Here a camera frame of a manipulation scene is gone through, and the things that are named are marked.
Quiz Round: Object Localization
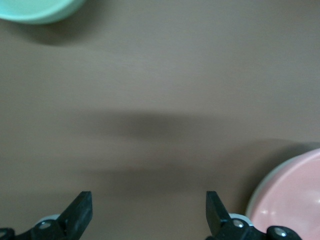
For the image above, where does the green bowl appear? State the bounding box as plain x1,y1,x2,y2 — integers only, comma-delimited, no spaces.
0,0,87,25

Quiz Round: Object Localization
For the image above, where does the pink plate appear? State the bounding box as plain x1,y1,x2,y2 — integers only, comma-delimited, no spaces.
249,149,320,240

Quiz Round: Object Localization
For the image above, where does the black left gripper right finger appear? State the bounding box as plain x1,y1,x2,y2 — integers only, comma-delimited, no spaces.
204,191,303,240

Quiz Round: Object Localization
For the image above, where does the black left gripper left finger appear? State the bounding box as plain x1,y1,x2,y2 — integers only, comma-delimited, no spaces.
0,191,93,240

